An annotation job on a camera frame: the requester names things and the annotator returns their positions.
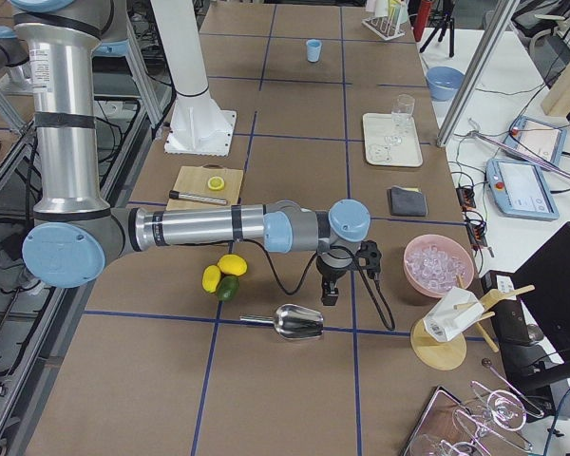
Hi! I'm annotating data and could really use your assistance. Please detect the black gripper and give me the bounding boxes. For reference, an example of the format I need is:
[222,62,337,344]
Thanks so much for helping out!
[316,249,354,305]

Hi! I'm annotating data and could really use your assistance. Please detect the light blue plastic cup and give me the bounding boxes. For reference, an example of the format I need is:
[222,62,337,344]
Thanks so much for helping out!
[306,39,322,63]

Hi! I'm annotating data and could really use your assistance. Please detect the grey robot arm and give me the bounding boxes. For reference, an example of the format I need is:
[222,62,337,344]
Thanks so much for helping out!
[0,26,29,70]
[13,1,380,306]

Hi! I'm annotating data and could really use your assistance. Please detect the steel ice scoop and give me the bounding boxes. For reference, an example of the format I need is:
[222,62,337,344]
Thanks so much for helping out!
[239,303,324,340]

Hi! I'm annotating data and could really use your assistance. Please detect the pink bowl of ice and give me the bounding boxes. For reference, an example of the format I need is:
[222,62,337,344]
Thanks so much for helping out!
[403,235,475,297]

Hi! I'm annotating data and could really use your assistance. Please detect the blue bowl with fork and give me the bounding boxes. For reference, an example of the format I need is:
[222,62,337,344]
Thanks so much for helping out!
[426,66,465,102]

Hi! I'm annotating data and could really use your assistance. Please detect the green lime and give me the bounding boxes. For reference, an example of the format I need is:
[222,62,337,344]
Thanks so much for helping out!
[216,275,239,302]

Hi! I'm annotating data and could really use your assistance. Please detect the yellow lemon front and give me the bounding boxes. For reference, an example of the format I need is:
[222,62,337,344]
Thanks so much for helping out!
[217,254,248,276]

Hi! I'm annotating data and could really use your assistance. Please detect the yellow lemon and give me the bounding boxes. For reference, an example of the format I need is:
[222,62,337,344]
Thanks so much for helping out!
[201,265,222,294]
[217,254,248,276]

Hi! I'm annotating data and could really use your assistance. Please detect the grey yellow folded cloth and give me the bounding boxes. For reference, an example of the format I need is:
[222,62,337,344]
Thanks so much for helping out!
[388,186,428,217]

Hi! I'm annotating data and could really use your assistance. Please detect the yellow lemon back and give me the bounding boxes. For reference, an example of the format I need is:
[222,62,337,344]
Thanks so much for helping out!
[201,265,222,294]

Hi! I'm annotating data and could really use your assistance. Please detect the white paper box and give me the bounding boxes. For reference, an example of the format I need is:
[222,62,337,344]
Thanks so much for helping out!
[423,287,485,343]

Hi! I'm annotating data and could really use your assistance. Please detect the wooden cup stand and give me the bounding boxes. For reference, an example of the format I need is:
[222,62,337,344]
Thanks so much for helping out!
[410,285,535,371]

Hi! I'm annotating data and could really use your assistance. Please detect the wooden cutting board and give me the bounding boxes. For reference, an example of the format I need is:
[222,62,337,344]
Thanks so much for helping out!
[166,165,244,211]

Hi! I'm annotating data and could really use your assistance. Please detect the half lemon slice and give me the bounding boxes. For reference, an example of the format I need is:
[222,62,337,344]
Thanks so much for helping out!
[206,176,226,191]

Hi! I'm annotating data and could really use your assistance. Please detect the cream bear tray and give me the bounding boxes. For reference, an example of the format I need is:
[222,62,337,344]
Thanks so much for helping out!
[362,113,423,167]

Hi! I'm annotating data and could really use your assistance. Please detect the steel muddler black cap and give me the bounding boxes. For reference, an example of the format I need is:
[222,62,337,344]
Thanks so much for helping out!
[168,190,228,206]

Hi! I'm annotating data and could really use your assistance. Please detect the wine glasses on tray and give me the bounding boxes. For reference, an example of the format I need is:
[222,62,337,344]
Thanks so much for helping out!
[401,381,545,455]

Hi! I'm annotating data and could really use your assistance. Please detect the clear wine glass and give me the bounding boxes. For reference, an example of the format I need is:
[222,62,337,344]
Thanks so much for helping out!
[385,94,415,146]

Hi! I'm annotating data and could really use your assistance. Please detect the near blue tablet pendant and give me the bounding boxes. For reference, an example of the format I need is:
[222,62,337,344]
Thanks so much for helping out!
[485,159,560,220]

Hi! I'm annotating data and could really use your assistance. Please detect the blue tablet pendant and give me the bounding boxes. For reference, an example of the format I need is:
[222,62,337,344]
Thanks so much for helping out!
[503,116,567,165]
[485,159,560,220]

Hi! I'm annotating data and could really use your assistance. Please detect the far blue tablet pendant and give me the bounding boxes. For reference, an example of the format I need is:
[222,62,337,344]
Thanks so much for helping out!
[503,116,567,165]

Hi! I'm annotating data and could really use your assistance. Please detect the red cylinder bottle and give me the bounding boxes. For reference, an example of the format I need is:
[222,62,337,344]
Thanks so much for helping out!
[412,0,433,43]

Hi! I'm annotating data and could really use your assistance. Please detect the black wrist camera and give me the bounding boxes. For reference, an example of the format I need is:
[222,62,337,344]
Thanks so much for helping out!
[356,240,382,281]

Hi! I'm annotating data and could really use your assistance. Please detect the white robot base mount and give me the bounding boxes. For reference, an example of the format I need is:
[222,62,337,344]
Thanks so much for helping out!
[151,0,237,157]

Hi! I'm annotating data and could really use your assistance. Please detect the white wire cup rack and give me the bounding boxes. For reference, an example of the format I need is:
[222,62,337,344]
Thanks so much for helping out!
[362,0,409,41]

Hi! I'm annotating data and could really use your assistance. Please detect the aluminium frame post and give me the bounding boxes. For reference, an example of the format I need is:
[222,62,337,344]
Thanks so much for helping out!
[436,0,521,147]

